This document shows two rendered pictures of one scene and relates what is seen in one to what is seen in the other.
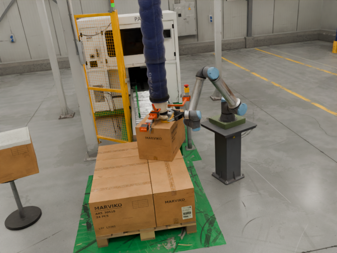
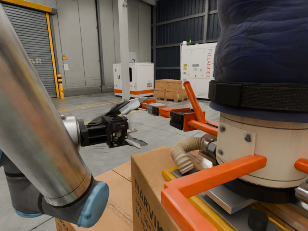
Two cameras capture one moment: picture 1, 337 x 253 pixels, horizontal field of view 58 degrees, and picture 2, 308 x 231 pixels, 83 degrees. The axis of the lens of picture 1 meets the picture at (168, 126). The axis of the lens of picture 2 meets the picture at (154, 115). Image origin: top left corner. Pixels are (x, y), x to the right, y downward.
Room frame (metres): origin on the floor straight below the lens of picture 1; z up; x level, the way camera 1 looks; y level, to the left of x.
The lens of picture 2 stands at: (3.42, -0.32, 1.23)
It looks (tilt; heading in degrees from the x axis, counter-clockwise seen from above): 14 degrees down; 138
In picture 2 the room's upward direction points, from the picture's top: straight up
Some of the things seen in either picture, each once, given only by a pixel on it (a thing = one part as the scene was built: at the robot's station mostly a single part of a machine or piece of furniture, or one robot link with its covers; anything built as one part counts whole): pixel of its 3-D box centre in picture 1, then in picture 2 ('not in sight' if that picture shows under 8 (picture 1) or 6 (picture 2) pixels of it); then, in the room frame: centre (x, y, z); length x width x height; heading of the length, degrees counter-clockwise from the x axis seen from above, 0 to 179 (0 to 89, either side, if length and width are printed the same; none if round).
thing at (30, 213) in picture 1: (16, 196); not in sight; (2.88, 1.77, 0.31); 0.40 x 0.40 x 0.62
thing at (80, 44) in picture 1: (81, 52); not in sight; (4.32, 1.11, 1.62); 0.20 x 0.05 x 0.30; 6
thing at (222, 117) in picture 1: (227, 115); not in sight; (3.40, -0.73, 0.86); 0.19 x 0.19 x 0.10
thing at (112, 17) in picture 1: (104, 86); not in sight; (4.60, 0.94, 1.05); 0.87 x 0.10 x 2.10; 58
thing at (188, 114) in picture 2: (154, 114); (187, 118); (3.08, 0.14, 1.07); 0.10 x 0.08 x 0.06; 75
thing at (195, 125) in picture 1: (195, 124); (36, 185); (2.96, -0.29, 0.96); 0.12 x 0.09 x 0.12; 30
